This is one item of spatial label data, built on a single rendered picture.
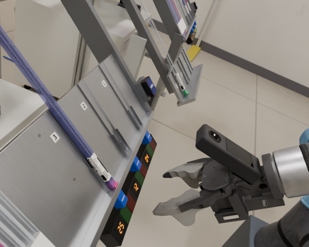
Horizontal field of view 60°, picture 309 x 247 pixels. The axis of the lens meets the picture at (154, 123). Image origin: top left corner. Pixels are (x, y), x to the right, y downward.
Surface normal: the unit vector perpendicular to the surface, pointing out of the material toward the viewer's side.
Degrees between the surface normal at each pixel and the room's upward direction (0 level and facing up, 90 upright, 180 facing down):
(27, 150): 44
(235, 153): 13
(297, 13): 90
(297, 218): 90
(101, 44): 90
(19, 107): 0
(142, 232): 0
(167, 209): 69
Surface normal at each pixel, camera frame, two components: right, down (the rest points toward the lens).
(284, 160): -0.50, -0.59
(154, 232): 0.31, -0.76
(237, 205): -0.22, 0.52
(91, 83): 0.86, -0.30
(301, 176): -0.41, 0.08
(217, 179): -0.46, -0.80
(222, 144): 0.52, -0.68
